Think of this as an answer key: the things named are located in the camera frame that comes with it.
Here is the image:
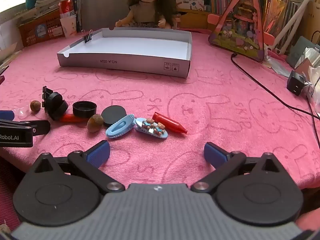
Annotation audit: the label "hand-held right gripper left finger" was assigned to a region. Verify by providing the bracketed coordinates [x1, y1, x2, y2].
[25, 140, 126, 194]

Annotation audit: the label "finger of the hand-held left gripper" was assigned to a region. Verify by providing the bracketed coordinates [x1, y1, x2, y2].
[0, 110, 15, 121]
[0, 119, 51, 136]

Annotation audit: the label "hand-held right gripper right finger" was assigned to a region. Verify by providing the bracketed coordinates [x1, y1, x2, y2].
[190, 142, 298, 194]

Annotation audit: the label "clear glass dish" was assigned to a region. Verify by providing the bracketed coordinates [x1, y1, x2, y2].
[14, 106, 32, 119]

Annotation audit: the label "large brown nut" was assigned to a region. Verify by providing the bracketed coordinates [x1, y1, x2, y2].
[87, 114, 104, 133]

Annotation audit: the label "plain blue hair clip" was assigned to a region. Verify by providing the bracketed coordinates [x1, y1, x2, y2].
[105, 114, 135, 138]

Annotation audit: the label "black round lid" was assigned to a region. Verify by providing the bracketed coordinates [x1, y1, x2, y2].
[101, 105, 127, 127]

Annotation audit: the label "orange-red crayon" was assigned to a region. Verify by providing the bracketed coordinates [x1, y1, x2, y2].
[60, 114, 87, 123]

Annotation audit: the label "black round cap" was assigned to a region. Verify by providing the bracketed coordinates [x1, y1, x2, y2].
[73, 101, 97, 118]

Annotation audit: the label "blue bear hair clip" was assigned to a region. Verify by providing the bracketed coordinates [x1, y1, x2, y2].
[135, 117, 169, 140]

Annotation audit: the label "white cardboard box tray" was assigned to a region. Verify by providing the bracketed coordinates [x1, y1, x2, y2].
[57, 27, 192, 78]

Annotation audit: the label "pink printed towel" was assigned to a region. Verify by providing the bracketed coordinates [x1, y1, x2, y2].
[0, 29, 320, 230]

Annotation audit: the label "orange plastic basket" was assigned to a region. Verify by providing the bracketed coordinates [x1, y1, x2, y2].
[17, 10, 64, 47]

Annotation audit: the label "white paper cup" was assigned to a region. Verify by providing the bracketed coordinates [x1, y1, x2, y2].
[60, 14, 77, 38]

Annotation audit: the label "black charger adapter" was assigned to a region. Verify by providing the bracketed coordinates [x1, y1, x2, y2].
[287, 70, 306, 96]

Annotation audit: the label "red soda can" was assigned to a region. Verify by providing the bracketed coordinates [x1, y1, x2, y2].
[59, 0, 75, 19]

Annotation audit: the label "pink triangular toy house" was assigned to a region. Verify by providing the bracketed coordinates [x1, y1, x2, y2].
[208, 0, 274, 63]

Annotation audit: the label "blue upright books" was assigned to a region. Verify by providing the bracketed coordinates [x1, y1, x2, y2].
[71, 0, 83, 33]

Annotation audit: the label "teal flat box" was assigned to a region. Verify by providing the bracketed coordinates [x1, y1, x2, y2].
[286, 36, 320, 68]

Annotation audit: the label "wooden desk organizer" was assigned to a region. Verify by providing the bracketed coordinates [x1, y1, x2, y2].
[176, 9, 220, 29]

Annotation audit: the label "grey plastic storage bin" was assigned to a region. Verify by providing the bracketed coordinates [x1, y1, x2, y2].
[82, 0, 131, 28]

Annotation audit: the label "brown-haired doll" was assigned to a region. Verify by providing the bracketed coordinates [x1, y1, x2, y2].
[115, 0, 181, 30]

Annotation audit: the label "orange foil package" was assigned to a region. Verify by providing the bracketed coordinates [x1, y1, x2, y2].
[262, 0, 287, 34]

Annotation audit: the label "white plastic pipe stand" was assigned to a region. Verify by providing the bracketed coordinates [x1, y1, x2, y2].
[271, 0, 318, 55]

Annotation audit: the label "brown cardboard box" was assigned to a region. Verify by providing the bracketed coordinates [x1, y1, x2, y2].
[302, 0, 320, 43]

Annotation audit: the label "black cable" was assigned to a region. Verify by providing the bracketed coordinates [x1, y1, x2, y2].
[230, 53, 320, 155]

